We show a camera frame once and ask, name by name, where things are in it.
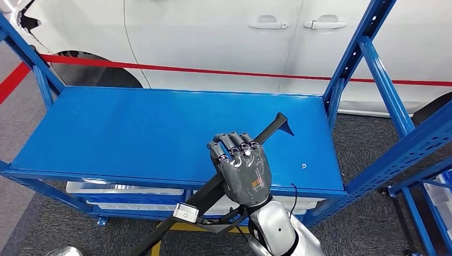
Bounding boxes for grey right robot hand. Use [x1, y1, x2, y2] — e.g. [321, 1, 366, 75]
[206, 131, 272, 207]

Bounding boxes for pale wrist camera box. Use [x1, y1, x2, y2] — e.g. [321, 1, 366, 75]
[172, 202, 200, 225]

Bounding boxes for long black plastic part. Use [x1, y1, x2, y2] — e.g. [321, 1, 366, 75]
[126, 112, 289, 256]

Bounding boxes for red barrier belt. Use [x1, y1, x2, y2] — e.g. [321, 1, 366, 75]
[39, 53, 452, 87]
[0, 62, 32, 106]

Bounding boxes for white car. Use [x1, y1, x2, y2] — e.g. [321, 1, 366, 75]
[0, 0, 452, 118]

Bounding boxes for blue metal shelf rack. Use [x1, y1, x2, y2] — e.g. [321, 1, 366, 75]
[386, 157, 452, 256]
[0, 0, 452, 229]

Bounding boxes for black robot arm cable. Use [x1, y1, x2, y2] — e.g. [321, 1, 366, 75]
[288, 182, 300, 218]

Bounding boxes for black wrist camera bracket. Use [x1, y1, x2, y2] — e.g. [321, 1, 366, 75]
[195, 206, 250, 235]

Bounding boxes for white car door handle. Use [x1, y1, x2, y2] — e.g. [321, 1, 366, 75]
[247, 14, 289, 30]
[303, 14, 348, 30]

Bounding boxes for translucent white plastic bin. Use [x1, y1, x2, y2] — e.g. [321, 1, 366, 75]
[66, 181, 185, 196]

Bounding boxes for chrome stanchion post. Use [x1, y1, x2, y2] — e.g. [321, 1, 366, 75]
[44, 246, 84, 256]

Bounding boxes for blue plastic bin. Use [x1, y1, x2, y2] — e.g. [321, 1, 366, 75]
[85, 193, 188, 207]

